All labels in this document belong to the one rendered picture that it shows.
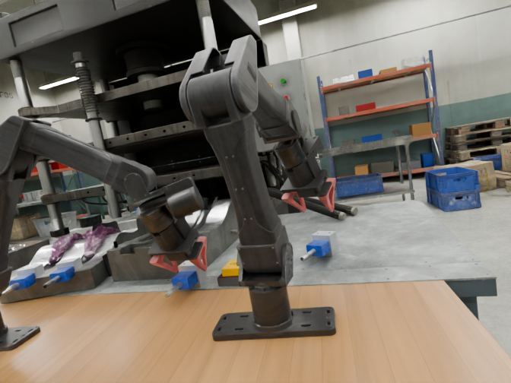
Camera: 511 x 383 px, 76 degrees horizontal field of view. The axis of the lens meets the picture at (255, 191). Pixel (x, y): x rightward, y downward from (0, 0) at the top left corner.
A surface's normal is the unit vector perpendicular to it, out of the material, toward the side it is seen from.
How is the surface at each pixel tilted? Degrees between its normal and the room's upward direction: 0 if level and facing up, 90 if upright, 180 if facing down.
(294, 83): 90
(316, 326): 0
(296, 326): 0
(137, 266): 90
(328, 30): 90
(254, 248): 104
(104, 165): 81
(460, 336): 0
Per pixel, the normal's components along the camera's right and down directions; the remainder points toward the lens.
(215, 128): -0.32, 0.42
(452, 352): -0.18, -0.98
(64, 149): 0.09, 0.07
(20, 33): -0.28, 0.17
